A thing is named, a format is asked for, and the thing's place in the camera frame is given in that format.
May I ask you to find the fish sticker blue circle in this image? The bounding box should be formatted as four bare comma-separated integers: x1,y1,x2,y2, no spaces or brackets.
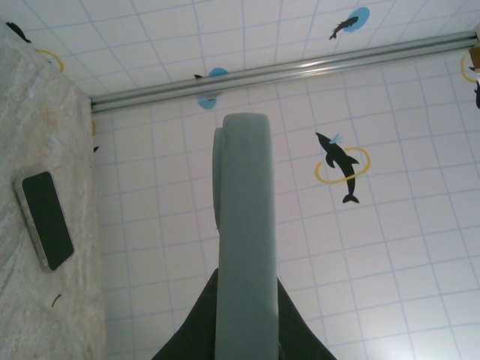
194,67,230,110
328,6,371,41

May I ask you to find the aluminium corner post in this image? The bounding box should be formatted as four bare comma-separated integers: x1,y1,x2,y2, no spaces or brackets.
88,29,480,114

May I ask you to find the grey-blue phone case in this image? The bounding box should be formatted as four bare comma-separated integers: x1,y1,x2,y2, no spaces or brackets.
211,112,281,360

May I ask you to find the large dolphin sticker yellow ring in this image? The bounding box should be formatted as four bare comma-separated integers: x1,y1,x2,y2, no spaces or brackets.
313,130,373,206

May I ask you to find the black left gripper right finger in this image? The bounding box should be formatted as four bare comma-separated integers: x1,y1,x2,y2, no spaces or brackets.
276,276,341,360

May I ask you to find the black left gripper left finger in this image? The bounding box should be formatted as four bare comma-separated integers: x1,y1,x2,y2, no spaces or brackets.
149,266,221,360

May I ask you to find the fish sticker yellow ring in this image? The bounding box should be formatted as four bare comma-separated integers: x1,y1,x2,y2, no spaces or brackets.
4,20,65,74
91,118,101,155

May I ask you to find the black smartphone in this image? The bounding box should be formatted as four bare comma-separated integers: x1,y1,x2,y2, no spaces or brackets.
13,170,75,273

